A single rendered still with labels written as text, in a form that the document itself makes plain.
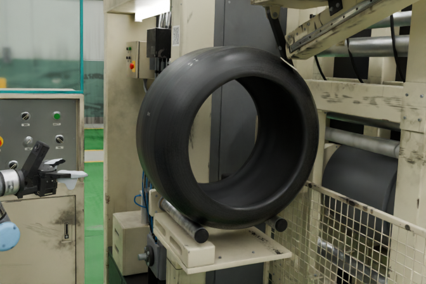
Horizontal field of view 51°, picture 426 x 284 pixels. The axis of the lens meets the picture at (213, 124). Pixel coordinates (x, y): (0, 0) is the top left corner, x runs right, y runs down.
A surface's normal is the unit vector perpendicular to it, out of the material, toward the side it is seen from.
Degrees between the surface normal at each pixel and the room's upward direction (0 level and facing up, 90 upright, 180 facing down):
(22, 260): 90
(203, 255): 90
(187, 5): 90
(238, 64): 80
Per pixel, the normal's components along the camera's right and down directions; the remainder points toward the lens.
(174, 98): -0.31, -0.25
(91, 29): 0.34, 0.14
